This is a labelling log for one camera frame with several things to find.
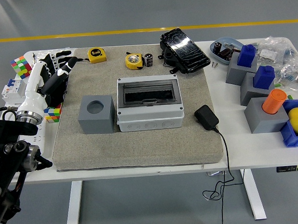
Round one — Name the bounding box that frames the clear plastic parts bag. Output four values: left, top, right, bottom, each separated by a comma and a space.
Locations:
274, 63, 298, 93
254, 35, 296, 68

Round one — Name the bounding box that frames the black power adapter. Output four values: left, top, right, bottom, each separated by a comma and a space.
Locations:
193, 104, 220, 132

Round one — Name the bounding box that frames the grey electrical junction box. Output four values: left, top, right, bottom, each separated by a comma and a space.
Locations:
114, 74, 185, 133

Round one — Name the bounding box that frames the black wrapped flat device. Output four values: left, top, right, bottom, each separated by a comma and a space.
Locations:
156, 26, 212, 76

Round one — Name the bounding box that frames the white power strip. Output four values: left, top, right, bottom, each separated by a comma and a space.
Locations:
18, 119, 49, 161

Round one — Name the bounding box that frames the large colourful puzzle cube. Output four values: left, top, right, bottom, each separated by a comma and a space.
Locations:
9, 55, 35, 80

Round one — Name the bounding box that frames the grey block holder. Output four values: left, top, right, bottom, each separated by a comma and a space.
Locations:
223, 50, 260, 86
239, 70, 277, 107
243, 95, 291, 134

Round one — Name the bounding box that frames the black table control panel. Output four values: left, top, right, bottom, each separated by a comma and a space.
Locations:
276, 164, 298, 173

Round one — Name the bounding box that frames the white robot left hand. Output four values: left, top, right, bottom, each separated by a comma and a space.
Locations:
12, 50, 81, 119

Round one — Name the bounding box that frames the dark brown capacitor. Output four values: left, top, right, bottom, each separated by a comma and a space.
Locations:
219, 47, 235, 61

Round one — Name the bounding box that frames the round yellow tape measure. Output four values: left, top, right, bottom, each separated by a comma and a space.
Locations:
124, 51, 146, 70

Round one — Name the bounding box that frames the smoked transparent box lid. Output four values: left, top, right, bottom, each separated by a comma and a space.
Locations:
122, 81, 176, 107

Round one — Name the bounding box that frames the orange cylinder battery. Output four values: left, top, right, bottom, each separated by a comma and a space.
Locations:
260, 88, 289, 116

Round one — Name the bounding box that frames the white circuit breaker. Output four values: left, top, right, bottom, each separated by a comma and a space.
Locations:
0, 77, 30, 106

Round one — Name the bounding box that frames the grey block with round hole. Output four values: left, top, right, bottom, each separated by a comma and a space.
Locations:
76, 94, 117, 135

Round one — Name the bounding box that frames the square yellow tape measure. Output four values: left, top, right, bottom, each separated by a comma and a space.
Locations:
74, 47, 107, 65

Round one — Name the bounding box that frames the blue bottle-shaped block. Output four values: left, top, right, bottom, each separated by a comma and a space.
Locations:
236, 44, 258, 68
252, 65, 276, 90

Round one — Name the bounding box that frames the black capacitor with silver band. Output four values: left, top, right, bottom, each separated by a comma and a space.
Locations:
144, 53, 155, 67

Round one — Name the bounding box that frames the blue-grey oval dish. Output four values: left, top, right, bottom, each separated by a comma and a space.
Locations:
209, 36, 245, 66

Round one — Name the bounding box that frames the blue plastic bin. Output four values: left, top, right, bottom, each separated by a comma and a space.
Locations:
278, 99, 298, 148

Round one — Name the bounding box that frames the black adapter cord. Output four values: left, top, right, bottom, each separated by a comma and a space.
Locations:
199, 126, 246, 224

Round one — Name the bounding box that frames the grey-brown table mat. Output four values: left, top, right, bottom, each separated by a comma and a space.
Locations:
47, 40, 225, 173

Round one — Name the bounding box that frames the white table leg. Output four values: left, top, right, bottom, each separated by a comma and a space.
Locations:
63, 180, 85, 224
240, 168, 267, 221

